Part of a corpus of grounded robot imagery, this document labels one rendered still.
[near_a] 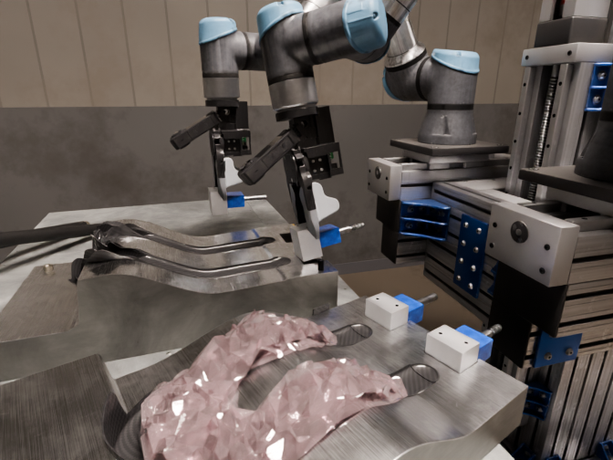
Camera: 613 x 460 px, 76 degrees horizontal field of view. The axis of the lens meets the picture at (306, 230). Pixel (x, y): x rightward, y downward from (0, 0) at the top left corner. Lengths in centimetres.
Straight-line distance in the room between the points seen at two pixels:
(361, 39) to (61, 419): 56
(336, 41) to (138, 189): 188
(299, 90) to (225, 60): 27
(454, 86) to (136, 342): 90
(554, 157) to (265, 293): 66
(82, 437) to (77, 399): 5
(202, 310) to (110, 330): 13
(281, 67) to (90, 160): 183
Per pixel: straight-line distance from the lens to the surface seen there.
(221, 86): 87
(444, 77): 111
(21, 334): 66
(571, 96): 96
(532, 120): 102
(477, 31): 291
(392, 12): 74
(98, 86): 235
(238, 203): 92
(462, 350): 51
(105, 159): 236
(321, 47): 63
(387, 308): 57
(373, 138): 255
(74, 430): 40
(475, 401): 49
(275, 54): 65
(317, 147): 65
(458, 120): 110
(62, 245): 117
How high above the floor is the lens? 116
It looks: 19 degrees down
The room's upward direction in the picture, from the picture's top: straight up
